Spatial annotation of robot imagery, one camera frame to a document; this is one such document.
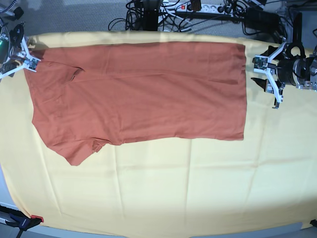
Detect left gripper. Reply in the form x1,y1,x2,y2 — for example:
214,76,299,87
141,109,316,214
251,42,304,92

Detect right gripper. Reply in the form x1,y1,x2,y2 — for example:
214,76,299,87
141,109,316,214
2,22,25,72

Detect orange T-shirt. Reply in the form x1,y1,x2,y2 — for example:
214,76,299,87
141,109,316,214
24,42,247,166

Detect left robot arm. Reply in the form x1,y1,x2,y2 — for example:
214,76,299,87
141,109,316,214
252,42,317,95

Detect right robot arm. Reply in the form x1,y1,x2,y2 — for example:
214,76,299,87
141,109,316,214
0,18,25,74

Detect black upright box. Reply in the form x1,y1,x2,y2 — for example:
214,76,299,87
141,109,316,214
293,12,302,44

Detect black power adapter box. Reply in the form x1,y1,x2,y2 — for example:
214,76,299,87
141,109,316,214
244,8,280,27

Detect white power strip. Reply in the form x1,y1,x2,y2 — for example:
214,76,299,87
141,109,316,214
175,2,233,15

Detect black clamp at right edge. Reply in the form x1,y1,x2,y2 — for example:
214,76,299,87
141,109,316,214
310,219,317,228

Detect tangled black floor cables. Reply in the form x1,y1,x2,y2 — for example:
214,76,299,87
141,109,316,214
108,0,194,33

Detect black table leg post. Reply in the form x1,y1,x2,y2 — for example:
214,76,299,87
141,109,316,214
142,0,161,31

